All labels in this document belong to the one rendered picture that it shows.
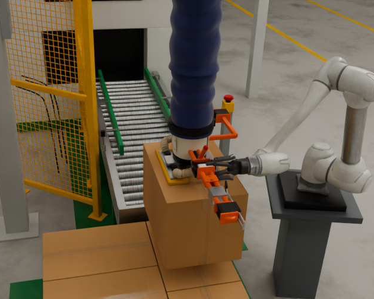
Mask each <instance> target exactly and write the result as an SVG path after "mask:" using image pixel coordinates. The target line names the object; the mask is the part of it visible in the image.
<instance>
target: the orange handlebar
mask: <svg viewBox="0 0 374 299"><path fill-rule="evenodd" d="M221 120H222V121H223V123H224V124H225V126H226V127H227V128H228V130H229V131H230V133H231V134H225V135H210V136H209V141H213V140H221V139H235V138H237V136H238V134H237V132H236V131H235V130H234V128H233V127H232V125H231V124H230V123H229V121H228V120H227V119H226V117H222V118H221ZM196 152H197V153H198V155H200V153H201V150H200V149H198V150H197V151H196ZM188 153H189V155H190V156H191V158H192V160H196V156H195V155H194V153H193V151H192V150H189V151H188ZM208 174H209V176H206V175H205V173H204V172H203V171H202V172H200V176H201V178H202V180H203V181H202V182H203V184H204V186H205V187H206V188H207V189H208V188H209V187H214V186H220V184H219V182H218V181H219V180H218V178H217V176H216V175H214V173H213V172H212V171H209V172H208ZM222 200H223V202H225V201H229V200H228V198H227V196H223V197H222ZM213 201H214V203H215V202H220V201H219V199H218V197H214V198H213ZM224 220H225V221H227V222H234V221H236V220H237V216H236V215H235V216H232V217H225V218H224Z"/></svg>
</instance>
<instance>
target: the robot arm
mask: <svg viewBox="0 0 374 299"><path fill-rule="evenodd" d="M331 90H336V91H340V92H342V93H343V96H344V99H345V102H346V103H347V108H346V119H345V125H344V135H343V145H342V151H341V155H339V156H338V157H337V156H336V155H335V154H334V150H333V149H332V147H331V146H329V145H328V144H326V143H324V142H316V143H314V144H313V145H312V146H311V147H309V149H308V150H307V151H306V154H305V156H304V159H303V163H302V170H301V174H296V178H297V190H298V191H300V192H311V193H318V194H323V195H328V194H329V191H328V190H327V182H328V183H330V184H332V185H333V186H335V187H337V188H339V189H342V190H345V191H347V192H350V193H364V192H365V191H367V190H368V188H369V186H370V184H371V182H372V175H371V173H370V171H369V170H367V169H366V165H365V161H364V159H363V158H362V157H361V152H362V144H363V136H364V131H365V125H366V118H367V110H368V106H369V105H370V104H371V102H374V73H373V72H370V71H368V70H365V69H362V68H358V67H356V66H350V65H347V62H346V61H345V60H344V59H343V58H342V57H339V56H334V57H332V58H331V59H329V60H328V61H326V62H325V63H324V64H323V66H322V67H321V68H320V70H319V71H318V72H317V74H316V75H315V77H314V79H313V81H312V83H311V85H310V88H309V91H308V93H307V95H306V97H305V99H304V101H303V103H302V104H301V105H300V107H299V108H298V109H297V110H296V112H295V113H294V114H293V115H292V116H291V118H290V119H289V120H288V121H287V122H286V123H285V124H284V125H283V126H282V128H281V129H280V130H279V131H278V132H277V133H276V134H275V135H274V136H273V138H272V139H271V140H270V141H269V143H267V144H266V146H265V147H263V148H261V149H258V150H257V151H256V152H255V153H254V154H253V155H252V156H248V157H246V158H240V159H236V157H235V155H234V154H232V155H228V156H224V157H216V158H214V160H212V162H206V163H205V164H198V168H200V167H212V166H222V167H227V168H225V169H224V170H220V171H216V172H215V175H216V176H217V178H218V180H233V178H234V176H235V175H237V174H247V175H253V176H256V177H262V176H268V175H275V174H280V173H283V172H285V171H287V170H288V169H289V167H290V159H289V157H288V155H287V154H284V153H281V152H276V150H277V149H278V147H279V146H280V145H281V144H282V143H283V142H284V140H285V139H286V138H287V137H288V136H289V135H290V134H291V133H292V132H293V131H294V130H295V129H296V128H297V127H298V126H299V125H300V124H301V123H302V122H303V121H304V120H305V119H306V118H307V117H308V116H309V115H310V114H311V112H312V111H313V110H314V109H315V107H316V106H317V105H318V104H319V103H320V102H321V101H322V100H323V99H324V98H325V97H326V96H327V95H328V94H329V93H330V91H331ZM230 160H232V161H231V162H228V161H230ZM222 161H226V162H222ZM225 174H231V175H225Z"/></svg>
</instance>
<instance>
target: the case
mask: <svg viewBox="0 0 374 299"><path fill-rule="evenodd" d="M208 148H209V150H210V151H211V153H212V155H213V157H214V158H216V157H223V156H224V155H223V154H222V153H221V151H220V149H219V148H218V146H217V145H216V143H215V142H214V140H213V141H209V144H208ZM160 149H161V145H160V142H150V143H143V203H144V206H145V210H146V212H147V215H148V219H149V222H150V225H151V228H152V231H153V234H154V238H155V240H156V243H157V247H158V249H159V252H160V256H161V259H162V262H163V265H164V268H165V270H169V269H176V268H184V267H189V266H196V265H204V264H209V263H217V262H225V261H230V260H237V259H241V257H242V247H243V237H244V231H245V230H243V229H242V227H241V226H240V224H239V222H238V221H237V222H234V223H228V224H220V220H219V218H218V216H217V214H216V213H214V205H215V204H214V205H213V204H212V202H211V201H210V199H209V197H208V189H207V188H206V187H205V186H204V184H203V182H202V181H203V180H202V179H197V177H196V178H195V176H190V177H189V176H188V177H187V178H188V181H189V183H188V184H184V185H172V186H169V185H168V182H167V180H166V178H165V175H164V173H163V170H162V168H161V165H160V163H159V160H158V158H157V156H156V153H155V150H160ZM218 182H219V184H220V186H222V187H223V189H224V190H225V188H224V185H225V180H219V181H218ZM227 185H228V188H227V190H228V194H229V195H230V197H231V198H232V200H233V202H235V201H236V203H237V204H238V206H239V208H240V210H241V212H240V214H241V216H242V218H243V219H244V221H246V211H247V205H248V196H249V193H248V192H247V191H246V189H245V188H244V186H243V184H242V183H241V182H240V180H239V178H238V177H237V175H235V176H234V178H233V180H227Z"/></svg>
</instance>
